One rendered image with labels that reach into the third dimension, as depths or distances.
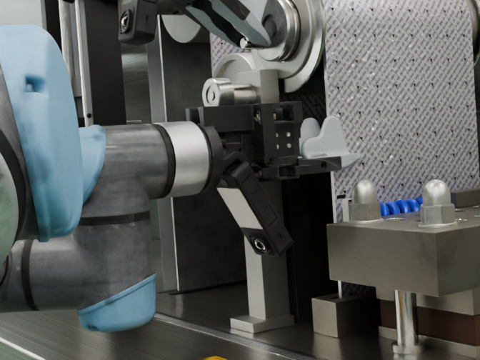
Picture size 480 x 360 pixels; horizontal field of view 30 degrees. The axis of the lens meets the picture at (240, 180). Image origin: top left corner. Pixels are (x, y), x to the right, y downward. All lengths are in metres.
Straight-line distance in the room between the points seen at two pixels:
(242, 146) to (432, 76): 0.30
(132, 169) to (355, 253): 0.25
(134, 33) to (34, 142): 0.53
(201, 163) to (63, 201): 0.43
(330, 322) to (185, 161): 0.27
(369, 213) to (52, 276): 0.33
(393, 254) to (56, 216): 0.49
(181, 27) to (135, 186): 0.48
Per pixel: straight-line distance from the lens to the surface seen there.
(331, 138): 0.98
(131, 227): 0.84
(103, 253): 0.84
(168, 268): 1.37
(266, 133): 0.92
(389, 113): 1.07
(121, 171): 0.83
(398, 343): 0.94
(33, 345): 1.10
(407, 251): 0.87
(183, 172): 0.87
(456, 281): 0.86
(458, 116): 1.15
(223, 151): 0.89
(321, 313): 1.02
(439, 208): 0.87
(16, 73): 0.45
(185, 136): 0.87
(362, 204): 0.94
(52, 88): 0.46
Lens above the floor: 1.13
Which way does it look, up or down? 3 degrees down
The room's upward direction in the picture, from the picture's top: 4 degrees counter-clockwise
